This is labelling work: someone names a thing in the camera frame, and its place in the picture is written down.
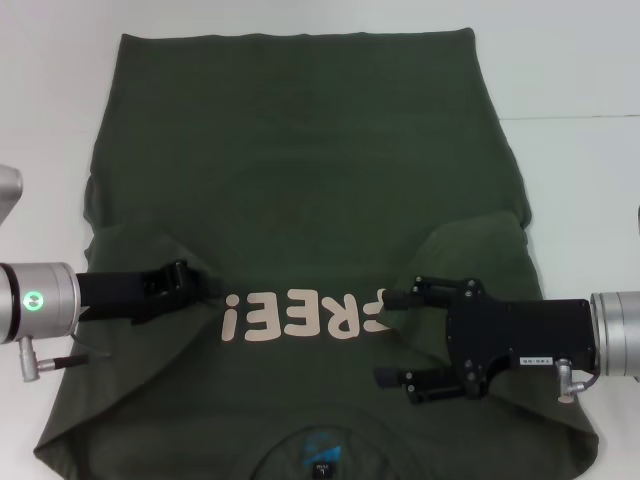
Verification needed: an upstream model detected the right arm cable connector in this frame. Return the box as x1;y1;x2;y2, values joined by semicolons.
555;359;601;404

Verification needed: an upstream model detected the dark green FREE t-shirt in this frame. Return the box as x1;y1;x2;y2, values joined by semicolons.
30;28;601;480

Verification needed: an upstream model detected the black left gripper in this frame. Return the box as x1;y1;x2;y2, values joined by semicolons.
74;259;225;326

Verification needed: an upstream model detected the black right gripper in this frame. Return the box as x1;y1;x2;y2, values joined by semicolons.
374;274;597;406

